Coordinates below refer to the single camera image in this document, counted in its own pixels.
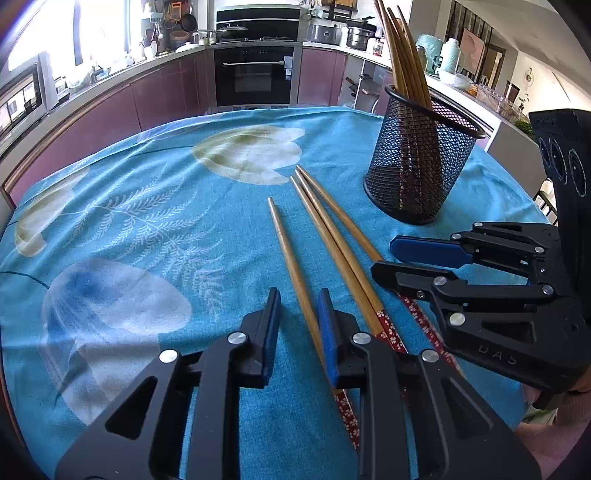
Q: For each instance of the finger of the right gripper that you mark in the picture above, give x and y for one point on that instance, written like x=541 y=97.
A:
x=529 y=250
x=452 y=299

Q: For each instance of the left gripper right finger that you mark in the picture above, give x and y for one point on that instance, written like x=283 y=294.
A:
x=420 y=419

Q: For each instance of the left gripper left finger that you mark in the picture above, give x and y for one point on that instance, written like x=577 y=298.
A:
x=179 y=417

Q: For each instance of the black mesh utensil cup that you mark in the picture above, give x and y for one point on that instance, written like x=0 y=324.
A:
x=419 y=155

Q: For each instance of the plain bamboo chopstick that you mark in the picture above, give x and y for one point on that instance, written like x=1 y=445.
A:
x=344 y=405

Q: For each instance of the pink sleeve forearm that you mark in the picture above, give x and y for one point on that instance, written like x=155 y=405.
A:
x=551 y=444

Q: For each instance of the mint green thermos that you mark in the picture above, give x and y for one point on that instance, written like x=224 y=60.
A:
x=450 y=54

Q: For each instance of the blue floral tablecloth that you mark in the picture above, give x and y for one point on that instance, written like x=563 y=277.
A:
x=164 y=240

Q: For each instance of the steel stock pot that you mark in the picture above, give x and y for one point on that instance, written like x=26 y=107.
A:
x=359 y=33

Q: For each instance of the silver rice cooker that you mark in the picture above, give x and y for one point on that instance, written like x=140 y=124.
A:
x=325 y=34

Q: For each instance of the black range hood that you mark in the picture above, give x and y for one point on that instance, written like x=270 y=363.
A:
x=265 y=22

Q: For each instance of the black built-in oven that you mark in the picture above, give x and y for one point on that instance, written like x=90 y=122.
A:
x=255 y=74

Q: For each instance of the black wok with lid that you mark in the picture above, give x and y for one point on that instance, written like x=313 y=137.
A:
x=230 y=33

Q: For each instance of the white microwave oven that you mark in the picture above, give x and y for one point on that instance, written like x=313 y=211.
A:
x=28 y=93

